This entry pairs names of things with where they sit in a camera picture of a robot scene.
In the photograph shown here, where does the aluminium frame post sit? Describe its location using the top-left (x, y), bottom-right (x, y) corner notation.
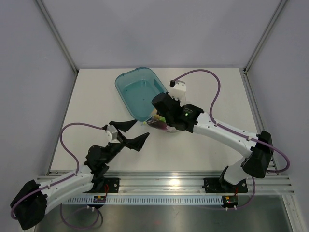
top-left (243, 0), bottom-right (289, 75)
top-left (34, 0), bottom-right (79, 76)

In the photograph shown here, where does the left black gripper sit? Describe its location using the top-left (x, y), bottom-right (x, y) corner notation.
top-left (104, 120), bottom-right (149, 164)

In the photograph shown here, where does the aluminium mounting rail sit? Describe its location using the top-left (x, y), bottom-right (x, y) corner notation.
top-left (104, 171), bottom-right (294, 196)

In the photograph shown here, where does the left aluminium frame post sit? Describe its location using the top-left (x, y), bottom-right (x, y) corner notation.
top-left (34, 0), bottom-right (79, 76)

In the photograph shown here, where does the white slotted cable duct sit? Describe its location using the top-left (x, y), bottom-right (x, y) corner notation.
top-left (64, 195), bottom-right (223, 205)

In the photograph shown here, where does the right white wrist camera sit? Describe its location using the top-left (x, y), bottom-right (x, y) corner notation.
top-left (169, 80), bottom-right (186, 100)

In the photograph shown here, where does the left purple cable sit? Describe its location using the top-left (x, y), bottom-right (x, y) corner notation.
top-left (11, 122), bottom-right (108, 219)

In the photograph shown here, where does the teal transparent plastic bin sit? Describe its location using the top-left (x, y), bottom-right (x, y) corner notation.
top-left (114, 67), bottom-right (167, 122)

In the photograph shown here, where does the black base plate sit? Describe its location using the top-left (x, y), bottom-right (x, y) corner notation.
top-left (203, 177), bottom-right (248, 194)
top-left (101, 177), bottom-right (120, 193)

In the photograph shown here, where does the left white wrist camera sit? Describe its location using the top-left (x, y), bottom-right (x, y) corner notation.
top-left (102, 125), bottom-right (118, 143)

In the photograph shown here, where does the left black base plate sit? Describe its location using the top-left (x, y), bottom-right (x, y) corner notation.
top-left (101, 177), bottom-right (120, 193)

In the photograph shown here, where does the clear zip top bag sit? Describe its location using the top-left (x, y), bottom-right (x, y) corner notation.
top-left (141, 93), bottom-right (191, 134)

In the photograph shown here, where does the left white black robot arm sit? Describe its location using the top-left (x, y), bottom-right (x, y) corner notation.
top-left (10, 119), bottom-right (150, 230)

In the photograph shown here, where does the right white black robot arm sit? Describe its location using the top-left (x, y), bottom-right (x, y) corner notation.
top-left (152, 93), bottom-right (273, 192)

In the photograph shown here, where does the right aluminium frame post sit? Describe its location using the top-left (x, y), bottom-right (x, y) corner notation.
top-left (243, 0), bottom-right (289, 75)

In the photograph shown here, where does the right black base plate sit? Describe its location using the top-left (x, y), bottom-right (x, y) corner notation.
top-left (203, 177), bottom-right (248, 194)

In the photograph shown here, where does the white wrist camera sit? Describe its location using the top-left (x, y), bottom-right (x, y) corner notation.
top-left (102, 125), bottom-right (118, 143)
top-left (169, 80), bottom-right (186, 100)

